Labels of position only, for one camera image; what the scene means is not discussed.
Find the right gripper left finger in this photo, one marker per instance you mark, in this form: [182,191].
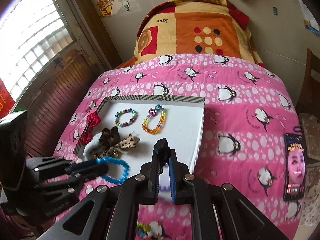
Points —
[110,212]

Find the red bow hair clip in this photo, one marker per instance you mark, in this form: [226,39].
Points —
[92,121]

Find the wall calendar poster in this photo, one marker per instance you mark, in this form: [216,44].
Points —
[310,22]

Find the leopard print bow scrunchie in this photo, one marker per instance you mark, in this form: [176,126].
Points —
[110,144]

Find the orange yellow folded blanket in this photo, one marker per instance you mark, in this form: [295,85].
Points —
[197,27]

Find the light blue fluffy scrunchie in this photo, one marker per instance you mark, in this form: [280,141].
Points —
[91,146]

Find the glass block window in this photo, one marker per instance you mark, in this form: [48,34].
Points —
[33,33]

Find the red paper window decoration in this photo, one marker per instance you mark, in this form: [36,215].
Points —
[6,101]

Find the wooden chair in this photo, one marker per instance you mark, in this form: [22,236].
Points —
[308,101]

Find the gold red wall sticker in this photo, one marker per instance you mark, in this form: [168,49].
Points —
[105,7]

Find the pink penguin blanket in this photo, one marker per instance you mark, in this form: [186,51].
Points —
[247,112]

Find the striped chevron tray box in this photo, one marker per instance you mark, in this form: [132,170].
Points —
[183,126]

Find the smartphone with face screen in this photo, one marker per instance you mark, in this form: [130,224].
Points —
[295,167]

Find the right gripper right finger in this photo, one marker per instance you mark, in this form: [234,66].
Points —
[218,212]

